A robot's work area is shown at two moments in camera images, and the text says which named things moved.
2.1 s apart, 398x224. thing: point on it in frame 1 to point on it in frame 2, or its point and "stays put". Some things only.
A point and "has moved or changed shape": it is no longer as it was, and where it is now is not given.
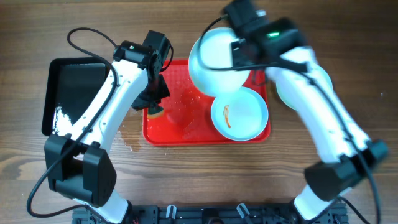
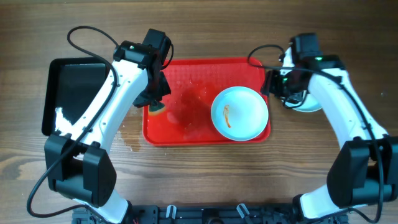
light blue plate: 216,51 has moved or changed shape
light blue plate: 239,115 stays put
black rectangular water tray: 71,83 stays put
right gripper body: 240,54 to 273,86
